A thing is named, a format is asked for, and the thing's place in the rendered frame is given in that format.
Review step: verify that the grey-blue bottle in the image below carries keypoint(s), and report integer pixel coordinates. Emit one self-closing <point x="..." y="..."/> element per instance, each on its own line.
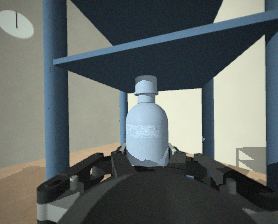
<point x="147" y="138"/>

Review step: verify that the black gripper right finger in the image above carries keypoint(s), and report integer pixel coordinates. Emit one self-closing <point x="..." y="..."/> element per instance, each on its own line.
<point x="257" y="200"/>

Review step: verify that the blue shelving unit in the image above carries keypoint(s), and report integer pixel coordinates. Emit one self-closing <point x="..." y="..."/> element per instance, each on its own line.
<point x="188" y="58"/>

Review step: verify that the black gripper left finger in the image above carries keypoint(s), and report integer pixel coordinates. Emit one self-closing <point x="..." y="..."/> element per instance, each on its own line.
<point x="56" y="195"/>

